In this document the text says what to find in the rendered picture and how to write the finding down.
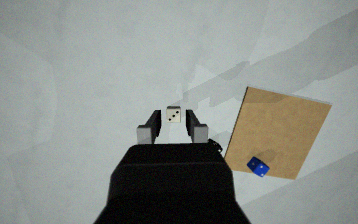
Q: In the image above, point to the tan mat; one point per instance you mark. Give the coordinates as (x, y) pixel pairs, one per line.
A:
(278, 129)

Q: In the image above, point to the blue die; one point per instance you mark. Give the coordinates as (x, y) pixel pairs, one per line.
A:
(257, 166)

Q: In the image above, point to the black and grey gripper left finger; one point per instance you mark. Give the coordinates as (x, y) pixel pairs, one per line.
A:
(146, 134)

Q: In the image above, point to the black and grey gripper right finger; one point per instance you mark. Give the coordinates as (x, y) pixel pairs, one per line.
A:
(198, 132)

